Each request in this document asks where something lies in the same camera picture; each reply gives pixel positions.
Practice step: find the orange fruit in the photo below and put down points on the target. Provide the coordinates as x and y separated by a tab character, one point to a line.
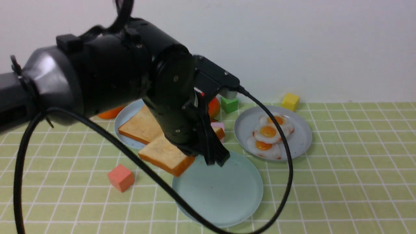
111	114

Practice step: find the green checkered tablecloth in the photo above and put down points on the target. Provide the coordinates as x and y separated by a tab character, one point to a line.
358	177

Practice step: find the green cube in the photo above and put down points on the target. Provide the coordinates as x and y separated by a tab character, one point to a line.
229	105

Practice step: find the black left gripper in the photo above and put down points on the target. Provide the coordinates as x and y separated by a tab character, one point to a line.
186	124

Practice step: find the light blue bread plate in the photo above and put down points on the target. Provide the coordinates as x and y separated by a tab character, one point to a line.
126	114

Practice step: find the yellow cube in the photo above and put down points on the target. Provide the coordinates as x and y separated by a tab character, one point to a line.
290	102

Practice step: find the fried egg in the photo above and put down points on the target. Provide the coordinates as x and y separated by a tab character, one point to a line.
267	133
283	122
264	150

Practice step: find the teal empty plate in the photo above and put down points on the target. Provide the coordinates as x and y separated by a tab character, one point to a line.
223	195

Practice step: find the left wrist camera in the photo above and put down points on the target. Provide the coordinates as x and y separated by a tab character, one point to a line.
213	80

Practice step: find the toast slice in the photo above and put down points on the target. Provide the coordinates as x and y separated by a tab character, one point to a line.
161	153
141	126

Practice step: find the salmon red cube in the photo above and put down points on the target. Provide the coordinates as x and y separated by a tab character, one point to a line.
121	178

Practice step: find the pink block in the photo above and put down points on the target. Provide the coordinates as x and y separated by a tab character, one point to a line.
219	129

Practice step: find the grey egg plate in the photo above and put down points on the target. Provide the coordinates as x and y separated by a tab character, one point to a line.
299	141

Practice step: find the red yellow apple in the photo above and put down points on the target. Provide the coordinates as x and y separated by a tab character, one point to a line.
214	109

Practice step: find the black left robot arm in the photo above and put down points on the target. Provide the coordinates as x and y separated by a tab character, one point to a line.
91	77

